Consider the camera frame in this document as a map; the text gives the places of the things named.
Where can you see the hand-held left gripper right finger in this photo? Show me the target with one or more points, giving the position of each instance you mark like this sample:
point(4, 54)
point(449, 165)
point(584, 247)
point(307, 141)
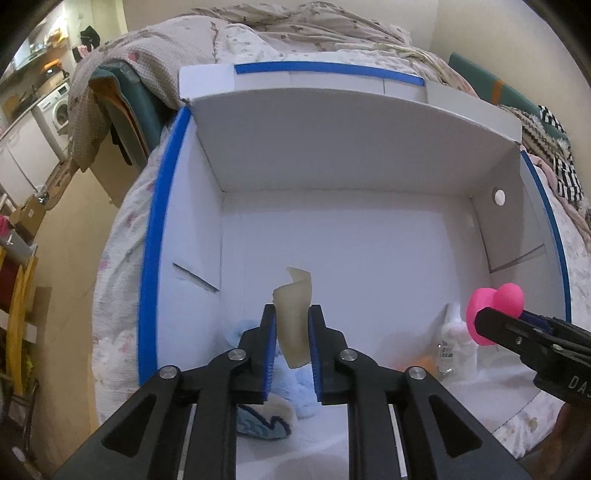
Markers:
point(316, 369)

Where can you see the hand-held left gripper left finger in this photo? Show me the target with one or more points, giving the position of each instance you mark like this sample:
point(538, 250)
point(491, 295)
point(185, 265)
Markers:
point(269, 364)

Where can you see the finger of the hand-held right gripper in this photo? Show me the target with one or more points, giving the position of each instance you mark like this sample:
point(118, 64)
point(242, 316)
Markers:
point(568, 333)
point(508, 334)

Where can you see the light blue fluffy sock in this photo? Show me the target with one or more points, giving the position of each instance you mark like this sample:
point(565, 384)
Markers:
point(300, 387)

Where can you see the pink heart-shaped silicone pad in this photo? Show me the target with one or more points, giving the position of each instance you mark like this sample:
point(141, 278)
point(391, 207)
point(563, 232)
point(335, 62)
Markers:
point(489, 300)

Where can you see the small clear bottle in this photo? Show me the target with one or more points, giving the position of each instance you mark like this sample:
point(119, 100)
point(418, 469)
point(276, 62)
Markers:
point(457, 350)

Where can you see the beige silicone pad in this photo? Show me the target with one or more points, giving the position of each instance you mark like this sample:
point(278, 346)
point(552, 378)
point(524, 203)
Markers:
point(293, 314)

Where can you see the white fluffy sock blue pattern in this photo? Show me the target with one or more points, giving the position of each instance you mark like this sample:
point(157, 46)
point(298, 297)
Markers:
point(263, 422)

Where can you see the orange-brown soft pad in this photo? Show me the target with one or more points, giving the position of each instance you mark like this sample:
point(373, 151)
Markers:
point(424, 361)

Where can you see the blue and white cardboard box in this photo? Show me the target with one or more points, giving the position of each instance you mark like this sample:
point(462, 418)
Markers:
point(346, 240)

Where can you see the black and white striped garment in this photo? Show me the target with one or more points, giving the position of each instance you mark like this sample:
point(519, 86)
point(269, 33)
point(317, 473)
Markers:
point(565, 170)

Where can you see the beige knitted sweater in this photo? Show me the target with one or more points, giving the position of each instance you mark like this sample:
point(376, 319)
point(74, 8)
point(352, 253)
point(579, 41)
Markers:
point(535, 134)

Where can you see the green orange pillow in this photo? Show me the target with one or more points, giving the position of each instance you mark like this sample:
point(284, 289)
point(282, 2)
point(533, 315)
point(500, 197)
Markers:
point(471, 74)

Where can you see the black hanging garment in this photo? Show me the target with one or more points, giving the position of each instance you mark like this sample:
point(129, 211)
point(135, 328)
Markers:
point(121, 145)

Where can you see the brown door mat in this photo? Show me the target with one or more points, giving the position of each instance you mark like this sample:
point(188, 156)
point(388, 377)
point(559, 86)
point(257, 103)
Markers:
point(60, 175)

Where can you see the cardboard box on floor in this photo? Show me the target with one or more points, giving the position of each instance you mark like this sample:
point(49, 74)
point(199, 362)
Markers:
point(30, 212)

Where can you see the white kitchen cabinet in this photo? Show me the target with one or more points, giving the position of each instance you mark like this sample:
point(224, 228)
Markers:
point(23, 157)

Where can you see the white washing machine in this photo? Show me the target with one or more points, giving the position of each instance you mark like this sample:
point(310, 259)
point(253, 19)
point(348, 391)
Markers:
point(57, 115)

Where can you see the beige checked quilt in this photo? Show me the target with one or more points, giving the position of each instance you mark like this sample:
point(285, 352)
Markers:
point(111, 60)

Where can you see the cream furniture frame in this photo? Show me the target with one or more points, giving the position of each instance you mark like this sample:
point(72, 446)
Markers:
point(113, 180)

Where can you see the dark clothes on wall hook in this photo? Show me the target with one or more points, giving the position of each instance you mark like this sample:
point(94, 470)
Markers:
point(90, 34)

